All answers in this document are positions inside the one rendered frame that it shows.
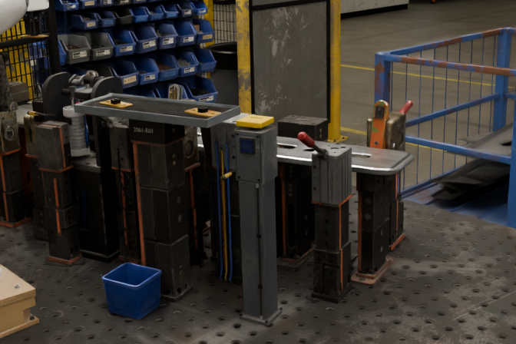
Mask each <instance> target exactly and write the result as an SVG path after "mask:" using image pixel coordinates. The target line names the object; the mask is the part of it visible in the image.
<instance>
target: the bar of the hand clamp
mask: <svg viewBox="0 0 516 344"><path fill-rule="evenodd" d="M7 61H8V55H7V54H6V53H5V52H2V53H1V54H0V99H1V100H3V101H5V102H6V104H7V107H8V105H9V103H11V102H13V98H12V93H11V89H10V86H9V83H8V77H7V74H6V70H5V65H4V62H7ZM1 109H2V111H5V112H6V111H8V109H6V108H4V107H2V106H1Z"/></svg>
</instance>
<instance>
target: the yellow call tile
mask: <svg viewBox="0 0 516 344"><path fill-rule="evenodd" d="M273 122H274V117H266V116H259V115H248V116H246V117H243V118H241V119H239V120H237V121H236V125H237V126H241V127H248V128H249V129H253V130H256V129H260V128H262V127H265V126H267V125H268V124H272V123H273Z"/></svg>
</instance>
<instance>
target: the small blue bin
mask: <svg viewBox="0 0 516 344"><path fill-rule="evenodd" d="M160 275H161V270H159V269H155V268H151V267H148V266H142V265H138V264H135V263H124V264H122V265H121V266H119V267H118V268H116V269H114V270H112V271H110V272H109V273H107V274H105V275H104V276H102V282H104V290H105V296H106V300H107V305H108V310H109V312H111V313H116V314H119V315H122V316H127V317H130V318H133V319H141V318H143V317H144V316H146V315H147V314H148V313H150V312H151V311H153V310H154V309H156V308H157V307H158V306H159V305H160Z"/></svg>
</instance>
